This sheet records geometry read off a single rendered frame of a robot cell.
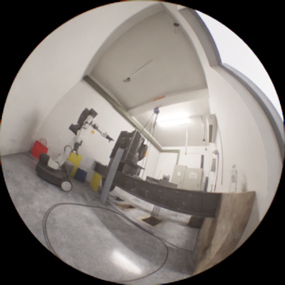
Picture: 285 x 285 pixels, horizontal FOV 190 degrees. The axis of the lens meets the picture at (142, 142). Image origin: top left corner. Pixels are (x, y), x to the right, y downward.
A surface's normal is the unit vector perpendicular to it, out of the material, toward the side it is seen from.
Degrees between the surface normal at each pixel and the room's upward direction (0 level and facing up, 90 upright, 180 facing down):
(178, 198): 90
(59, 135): 90
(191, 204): 90
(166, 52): 180
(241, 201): 90
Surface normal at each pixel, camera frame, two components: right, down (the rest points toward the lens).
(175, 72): -0.29, 0.87
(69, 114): 0.76, -0.04
